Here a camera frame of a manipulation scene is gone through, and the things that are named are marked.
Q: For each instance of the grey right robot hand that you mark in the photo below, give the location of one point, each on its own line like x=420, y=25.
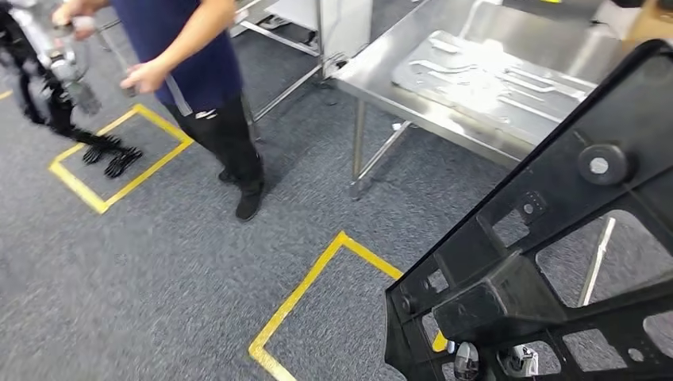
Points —
x=466, y=363

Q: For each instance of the black plastic frame part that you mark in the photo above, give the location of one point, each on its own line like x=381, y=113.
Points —
x=494, y=300

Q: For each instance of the person's right hand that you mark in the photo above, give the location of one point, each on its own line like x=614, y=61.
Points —
x=76, y=16

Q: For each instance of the aluminium fixture plate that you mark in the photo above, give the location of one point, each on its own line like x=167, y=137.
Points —
x=473, y=89

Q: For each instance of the yellow floor tape square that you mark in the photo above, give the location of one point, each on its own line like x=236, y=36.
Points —
x=77, y=188

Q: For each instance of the person's left forearm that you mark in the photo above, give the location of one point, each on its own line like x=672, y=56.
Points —
x=200, y=34

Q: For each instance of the person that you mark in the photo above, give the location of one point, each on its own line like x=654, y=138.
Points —
x=179, y=58

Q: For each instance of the stainless steel workbench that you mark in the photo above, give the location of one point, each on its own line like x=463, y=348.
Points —
x=378, y=73

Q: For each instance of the black silver humanoid robot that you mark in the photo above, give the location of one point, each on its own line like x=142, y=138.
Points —
x=58, y=113

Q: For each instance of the person's left hand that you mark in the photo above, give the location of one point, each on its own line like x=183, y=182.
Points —
x=144, y=78

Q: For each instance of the white panel desk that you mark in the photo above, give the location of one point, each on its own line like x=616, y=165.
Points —
x=342, y=26

